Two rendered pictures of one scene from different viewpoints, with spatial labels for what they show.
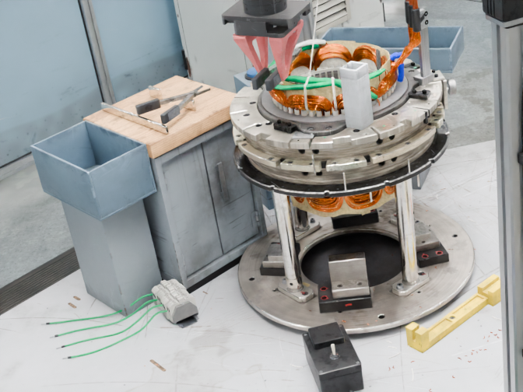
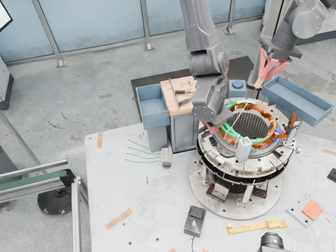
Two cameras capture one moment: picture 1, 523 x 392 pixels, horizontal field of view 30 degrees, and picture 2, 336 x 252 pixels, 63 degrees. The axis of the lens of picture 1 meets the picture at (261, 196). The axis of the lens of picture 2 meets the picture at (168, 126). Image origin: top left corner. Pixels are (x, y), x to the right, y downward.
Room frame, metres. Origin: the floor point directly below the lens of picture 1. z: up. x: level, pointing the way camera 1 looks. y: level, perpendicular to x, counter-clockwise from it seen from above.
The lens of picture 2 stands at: (0.72, -0.19, 1.83)
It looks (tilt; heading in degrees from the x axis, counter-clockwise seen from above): 50 degrees down; 29
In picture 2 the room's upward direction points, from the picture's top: 5 degrees counter-clockwise
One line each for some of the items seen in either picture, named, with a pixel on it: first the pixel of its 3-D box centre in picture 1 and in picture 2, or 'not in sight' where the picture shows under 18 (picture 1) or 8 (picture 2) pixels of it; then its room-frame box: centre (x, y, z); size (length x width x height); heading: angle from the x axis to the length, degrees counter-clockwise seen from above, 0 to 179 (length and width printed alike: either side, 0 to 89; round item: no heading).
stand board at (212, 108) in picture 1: (165, 113); (188, 93); (1.48, 0.13, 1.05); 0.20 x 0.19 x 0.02; 128
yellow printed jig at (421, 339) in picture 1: (466, 306); (256, 225); (1.17, -0.28, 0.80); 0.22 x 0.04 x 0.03; 124
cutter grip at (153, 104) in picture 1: (148, 106); (180, 92); (1.45, 0.15, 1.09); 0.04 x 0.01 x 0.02; 113
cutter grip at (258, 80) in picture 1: (261, 78); (202, 129); (1.22, -0.03, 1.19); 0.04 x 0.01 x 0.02; 149
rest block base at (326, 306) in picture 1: (344, 295); (217, 193); (1.23, -0.10, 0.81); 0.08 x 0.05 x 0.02; 84
